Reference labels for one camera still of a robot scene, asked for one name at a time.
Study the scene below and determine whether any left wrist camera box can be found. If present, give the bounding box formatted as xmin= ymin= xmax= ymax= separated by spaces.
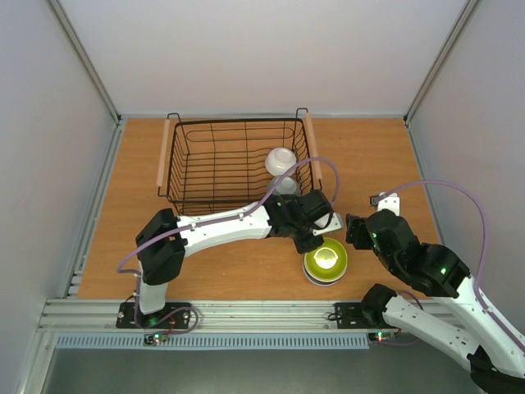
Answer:
xmin=313 ymin=213 xmax=345 ymax=236

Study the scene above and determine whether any dotted patterned white bowl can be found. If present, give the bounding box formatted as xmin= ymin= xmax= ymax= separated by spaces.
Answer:
xmin=272 ymin=176 xmax=301 ymax=196

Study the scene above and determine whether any white bottom stack bowl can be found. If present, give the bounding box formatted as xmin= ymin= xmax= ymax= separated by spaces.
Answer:
xmin=303 ymin=265 xmax=346 ymax=286

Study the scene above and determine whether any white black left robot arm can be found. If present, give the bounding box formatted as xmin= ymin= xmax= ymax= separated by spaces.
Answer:
xmin=135 ymin=190 xmax=344 ymax=327

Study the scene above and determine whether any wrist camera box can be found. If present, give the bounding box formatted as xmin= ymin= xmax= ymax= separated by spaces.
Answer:
xmin=370 ymin=193 xmax=400 ymax=216
xmin=313 ymin=213 xmax=345 ymax=236

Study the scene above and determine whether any black wire dish rack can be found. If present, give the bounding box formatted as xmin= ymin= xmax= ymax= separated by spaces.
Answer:
xmin=157 ymin=108 xmax=310 ymax=216

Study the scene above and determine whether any small circuit board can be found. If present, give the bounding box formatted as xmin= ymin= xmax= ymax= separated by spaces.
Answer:
xmin=143 ymin=332 xmax=169 ymax=346
xmin=368 ymin=331 xmax=398 ymax=342

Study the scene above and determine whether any lime green bowl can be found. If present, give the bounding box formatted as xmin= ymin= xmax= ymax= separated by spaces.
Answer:
xmin=303 ymin=237 xmax=348 ymax=280

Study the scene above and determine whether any grey slotted cable duct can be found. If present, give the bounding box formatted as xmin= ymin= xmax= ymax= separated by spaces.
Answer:
xmin=55 ymin=332 xmax=369 ymax=351

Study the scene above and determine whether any left small circuit board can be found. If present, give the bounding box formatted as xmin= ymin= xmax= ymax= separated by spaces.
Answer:
xmin=143 ymin=332 xmax=169 ymax=346

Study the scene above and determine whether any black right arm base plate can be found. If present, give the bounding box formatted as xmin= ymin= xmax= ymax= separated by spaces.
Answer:
xmin=334 ymin=302 xmax=378 ymax=329

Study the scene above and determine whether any right small circuit board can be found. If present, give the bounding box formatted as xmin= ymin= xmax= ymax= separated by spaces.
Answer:
xmin=368 ymin=331 xmax=398 ymax=342

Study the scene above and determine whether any right wooden rack handle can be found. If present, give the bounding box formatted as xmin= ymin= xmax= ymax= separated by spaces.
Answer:
xmin=304 ymin=111 xmax=322 ymax=184

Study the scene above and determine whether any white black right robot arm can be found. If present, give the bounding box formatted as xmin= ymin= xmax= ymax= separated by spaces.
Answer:
xmin=345 ymin=209 xmax=524 ymax=393

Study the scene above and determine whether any plain white bowl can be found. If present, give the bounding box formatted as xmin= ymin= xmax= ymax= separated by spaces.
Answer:
xmin=265 ymin=148 xmax=297 ymax=176

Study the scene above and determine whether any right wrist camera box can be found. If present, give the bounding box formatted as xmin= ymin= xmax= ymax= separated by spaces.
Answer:
xmin=370 ymin=193 xmax=400 ymax=216

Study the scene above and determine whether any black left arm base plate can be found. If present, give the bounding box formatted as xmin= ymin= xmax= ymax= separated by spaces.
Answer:
xmin=116 ymin=301 xmax=191 ymax=330

